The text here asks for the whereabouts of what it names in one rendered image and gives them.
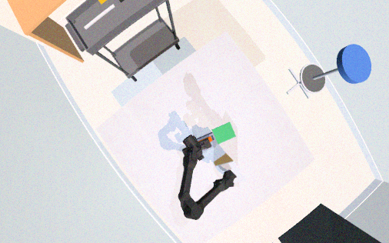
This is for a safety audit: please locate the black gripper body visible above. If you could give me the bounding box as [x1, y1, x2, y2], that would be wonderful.
[182, 138, 211, 156]

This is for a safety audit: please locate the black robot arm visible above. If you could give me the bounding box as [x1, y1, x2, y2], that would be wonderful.
[178, 135, 237, 220]

